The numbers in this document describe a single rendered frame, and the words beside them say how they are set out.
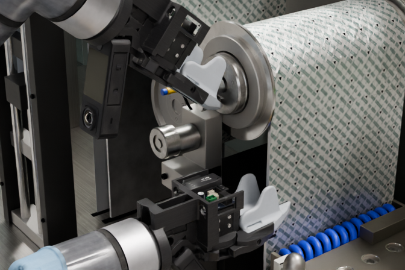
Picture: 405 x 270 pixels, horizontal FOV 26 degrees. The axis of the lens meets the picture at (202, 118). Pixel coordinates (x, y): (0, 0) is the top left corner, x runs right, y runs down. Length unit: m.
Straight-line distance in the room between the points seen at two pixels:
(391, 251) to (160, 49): 0.43
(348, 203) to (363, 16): 0.25
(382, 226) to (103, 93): 0.43
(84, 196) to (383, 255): 0.59
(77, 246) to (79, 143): 0.80
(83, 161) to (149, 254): 0.72
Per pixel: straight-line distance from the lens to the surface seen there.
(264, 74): 1.01
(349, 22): 1.12
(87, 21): 0.88
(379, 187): 1.23
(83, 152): 1.69
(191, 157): 1.11
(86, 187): 1.56
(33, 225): 1.42
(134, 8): 0.93
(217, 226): 0.99
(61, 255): 0.92
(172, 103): 1.18
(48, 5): 0.86
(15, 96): 1.30
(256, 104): 1.02
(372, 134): 1.18
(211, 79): 1.01
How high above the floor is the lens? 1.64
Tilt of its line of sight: 24 degrees down
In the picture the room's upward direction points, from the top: straight up
